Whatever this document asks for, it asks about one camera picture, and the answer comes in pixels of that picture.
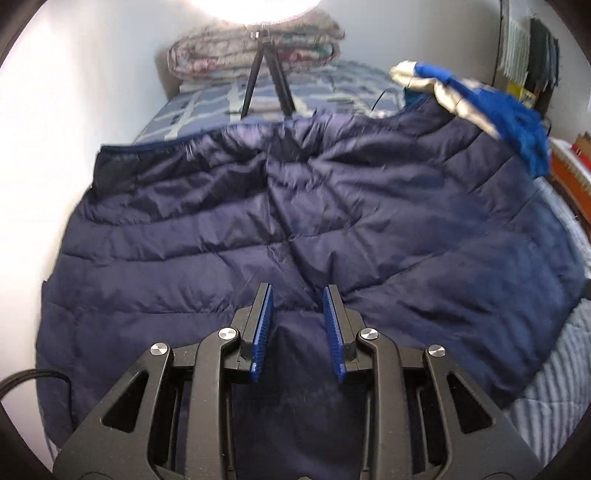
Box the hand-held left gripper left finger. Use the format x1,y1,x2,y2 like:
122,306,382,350
54,282,275,480

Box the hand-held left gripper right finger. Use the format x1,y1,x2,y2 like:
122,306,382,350
322,285,543,480

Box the navy puffer jacket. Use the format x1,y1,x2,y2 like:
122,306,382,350
37,99,587,480

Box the black metal clothes rack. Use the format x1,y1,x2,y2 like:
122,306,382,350
496,0,509,88

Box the dark hanging clothes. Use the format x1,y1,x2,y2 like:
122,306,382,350
526,18,561,114

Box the blue patterned bed cover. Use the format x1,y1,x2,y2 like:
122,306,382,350
134,58,407,146

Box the red floral folded quilt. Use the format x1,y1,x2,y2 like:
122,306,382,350
178,44,338,88

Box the blue jacket with silver trim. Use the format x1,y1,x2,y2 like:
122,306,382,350
389,60,551,178

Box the beige floral folded quilt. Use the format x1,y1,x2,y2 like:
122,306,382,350
167,11,346,70

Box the black tripod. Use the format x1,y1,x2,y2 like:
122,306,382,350
240,25,297,121

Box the yellow crate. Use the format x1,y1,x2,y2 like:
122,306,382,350
507,82,539,104

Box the striped hanging towel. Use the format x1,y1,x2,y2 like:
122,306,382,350
503,0,532,84

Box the thick black cable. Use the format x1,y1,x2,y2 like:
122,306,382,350
0,369,72,425

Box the thin black cable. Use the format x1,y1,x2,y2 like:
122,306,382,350
369,90,393,114

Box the round ring light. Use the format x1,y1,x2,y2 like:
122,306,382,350
191,0,319,23

